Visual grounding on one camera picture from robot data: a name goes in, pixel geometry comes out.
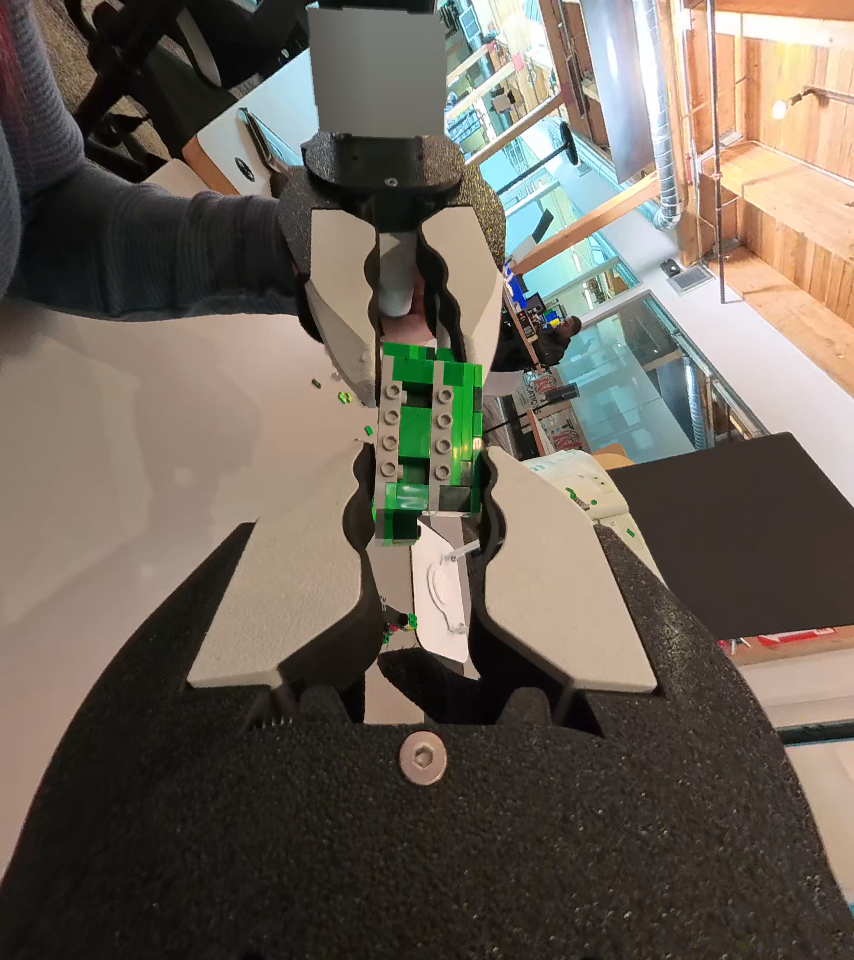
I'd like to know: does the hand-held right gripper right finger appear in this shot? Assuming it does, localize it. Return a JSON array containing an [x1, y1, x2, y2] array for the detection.
[[470, 446, 659, 694]]

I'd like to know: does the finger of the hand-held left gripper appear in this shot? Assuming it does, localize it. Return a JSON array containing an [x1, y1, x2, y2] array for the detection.
[[308, 208, 381, 411], [418, 206, 506, 366]]

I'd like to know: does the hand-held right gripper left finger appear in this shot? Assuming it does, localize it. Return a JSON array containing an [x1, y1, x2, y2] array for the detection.
[[187, 441, 386, 693]]

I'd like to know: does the green and grey brick model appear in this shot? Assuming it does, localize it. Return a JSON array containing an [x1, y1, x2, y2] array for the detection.
[[370, 340, 486, 547]]

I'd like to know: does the person's left forearm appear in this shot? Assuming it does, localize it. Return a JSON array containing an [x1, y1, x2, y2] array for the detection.
[[7, 159, 302, 320]]

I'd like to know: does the white desk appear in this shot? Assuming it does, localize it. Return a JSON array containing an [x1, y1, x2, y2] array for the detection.
[[0, 296, 645, 856]]

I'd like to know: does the person's left hand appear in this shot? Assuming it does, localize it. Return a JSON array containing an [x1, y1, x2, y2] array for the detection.
[[380, 273, 432, 348]]

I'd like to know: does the brick instruction booklet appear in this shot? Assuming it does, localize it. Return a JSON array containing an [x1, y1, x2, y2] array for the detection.
[[526, 448, 632, 530]]

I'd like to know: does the white table with wooden edge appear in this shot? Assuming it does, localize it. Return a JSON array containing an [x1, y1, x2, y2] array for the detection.
[[148, 46, 317, 198]]

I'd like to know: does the black board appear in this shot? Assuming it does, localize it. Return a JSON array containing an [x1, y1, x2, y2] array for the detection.
[[609, 431, 854, 640]]

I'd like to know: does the black office chair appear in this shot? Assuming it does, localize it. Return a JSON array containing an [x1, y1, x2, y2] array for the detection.
[[73, 0, 311, 165]]

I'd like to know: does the red printed cardboard box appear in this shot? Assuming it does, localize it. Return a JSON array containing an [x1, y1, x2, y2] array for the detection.
[[718, 621, 854, 667]]

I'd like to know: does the silver duct pipe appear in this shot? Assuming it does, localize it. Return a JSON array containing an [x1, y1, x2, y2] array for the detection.
[[631, 0, 689, 231]]

